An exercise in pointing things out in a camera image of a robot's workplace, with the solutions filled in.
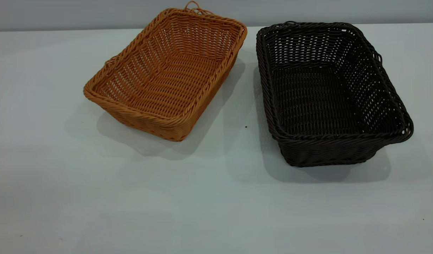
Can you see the orange-brown wicker basket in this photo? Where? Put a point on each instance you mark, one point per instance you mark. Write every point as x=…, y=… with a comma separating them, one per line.
x=167, y=83

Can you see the dark brown wicker basket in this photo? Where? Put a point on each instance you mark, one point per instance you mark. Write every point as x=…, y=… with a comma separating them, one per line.
x=315, y=102

